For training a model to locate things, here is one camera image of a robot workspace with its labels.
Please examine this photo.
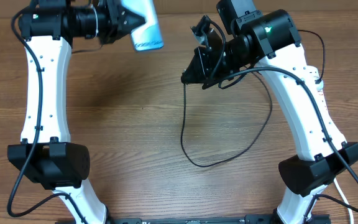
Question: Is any Samsung Galaxy smartphone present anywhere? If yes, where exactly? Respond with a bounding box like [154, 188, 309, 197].
[122, 0, 164, 52]

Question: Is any black USB charging cable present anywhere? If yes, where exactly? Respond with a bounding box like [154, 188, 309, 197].
[180, 29, 326, 169]

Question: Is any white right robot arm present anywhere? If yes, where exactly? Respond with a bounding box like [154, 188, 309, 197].
[181, 1, 358, 223]

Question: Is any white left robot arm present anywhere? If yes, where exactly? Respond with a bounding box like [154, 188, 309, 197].
[7, 1, 147, 223]

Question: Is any white charger plug adapter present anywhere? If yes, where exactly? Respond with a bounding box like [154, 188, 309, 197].
[314, 77, 324, 91]

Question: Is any white power strip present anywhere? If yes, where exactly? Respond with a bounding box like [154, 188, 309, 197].
[306, 65, 329, 118]

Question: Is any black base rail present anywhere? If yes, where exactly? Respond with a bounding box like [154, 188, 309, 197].
[54, 213, 332, 224]

